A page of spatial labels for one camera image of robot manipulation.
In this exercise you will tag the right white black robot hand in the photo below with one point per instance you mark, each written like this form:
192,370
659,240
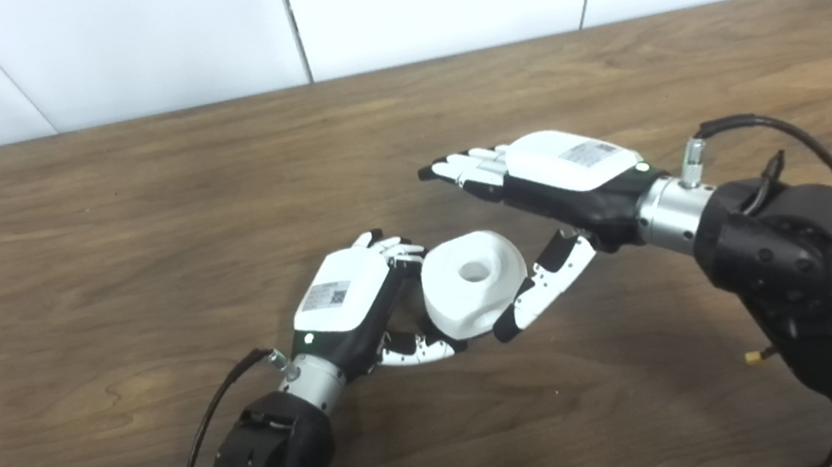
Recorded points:
568,165

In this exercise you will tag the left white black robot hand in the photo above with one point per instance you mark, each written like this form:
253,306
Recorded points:
343,291

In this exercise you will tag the round white plastic piece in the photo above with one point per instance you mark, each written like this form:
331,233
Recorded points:
457,300

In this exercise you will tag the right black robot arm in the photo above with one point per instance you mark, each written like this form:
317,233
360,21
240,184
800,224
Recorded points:
816,277

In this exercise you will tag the small yellow connector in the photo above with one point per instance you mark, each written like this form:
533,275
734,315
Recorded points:
756,357

